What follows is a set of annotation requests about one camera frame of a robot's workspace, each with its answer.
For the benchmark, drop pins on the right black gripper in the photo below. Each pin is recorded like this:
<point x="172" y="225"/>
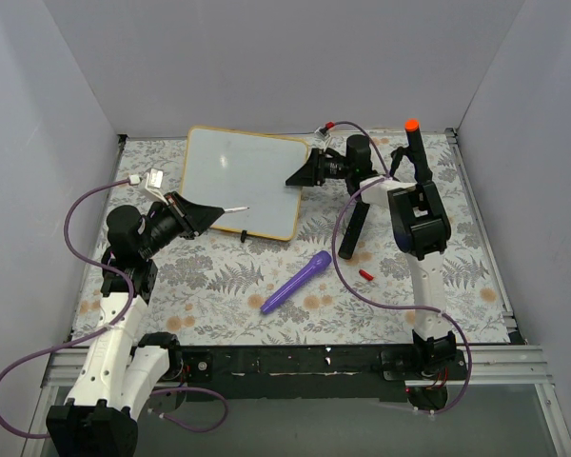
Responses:
<point x="317" y="166"/>

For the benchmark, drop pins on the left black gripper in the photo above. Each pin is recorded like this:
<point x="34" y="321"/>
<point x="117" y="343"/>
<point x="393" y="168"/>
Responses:
<point x="182" y="215"/>

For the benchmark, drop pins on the yellow framed whiteboard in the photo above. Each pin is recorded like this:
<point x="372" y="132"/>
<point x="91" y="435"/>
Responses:
<point x="231" y="169"/>

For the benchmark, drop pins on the red marker cap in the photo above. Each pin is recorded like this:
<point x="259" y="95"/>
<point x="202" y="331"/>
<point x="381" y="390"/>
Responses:
<point x="366" y="275"/>

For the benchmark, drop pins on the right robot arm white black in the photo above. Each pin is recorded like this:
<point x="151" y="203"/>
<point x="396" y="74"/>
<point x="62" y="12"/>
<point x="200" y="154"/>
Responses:
<point x="420" y="227"/>

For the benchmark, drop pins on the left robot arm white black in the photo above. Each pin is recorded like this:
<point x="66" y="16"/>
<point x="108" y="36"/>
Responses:
<point x="99" y="416"/>

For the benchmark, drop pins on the black handheld microphone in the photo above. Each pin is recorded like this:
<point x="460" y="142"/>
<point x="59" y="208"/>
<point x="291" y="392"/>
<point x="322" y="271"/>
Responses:
<point x="353" y="230"/>

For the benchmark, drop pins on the black microphone desk stand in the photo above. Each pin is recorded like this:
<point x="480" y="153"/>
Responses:
<point x="397" y="156"/>

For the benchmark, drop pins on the purple toy microphone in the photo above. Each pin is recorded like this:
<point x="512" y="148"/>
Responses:
<point x="315" y="266"/>

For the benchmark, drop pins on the floral patterned table mat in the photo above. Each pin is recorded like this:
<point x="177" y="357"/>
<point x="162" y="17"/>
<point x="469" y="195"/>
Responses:
<point x="223" y="289"/>

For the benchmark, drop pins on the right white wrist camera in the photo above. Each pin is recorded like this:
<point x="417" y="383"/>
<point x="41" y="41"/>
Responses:
<point x="323" y="132"/>

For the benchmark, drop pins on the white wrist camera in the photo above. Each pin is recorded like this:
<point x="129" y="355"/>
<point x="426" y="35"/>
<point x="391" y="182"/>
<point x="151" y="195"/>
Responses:
<point x="323" y="132"/>
<point x="149" y="184"/>

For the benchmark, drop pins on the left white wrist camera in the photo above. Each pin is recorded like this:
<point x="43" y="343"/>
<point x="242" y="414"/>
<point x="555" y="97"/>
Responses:
<point x="149" y="184"/>

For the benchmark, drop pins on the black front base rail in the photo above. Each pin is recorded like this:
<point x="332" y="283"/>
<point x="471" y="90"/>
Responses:
<point x="303" y="372"/>

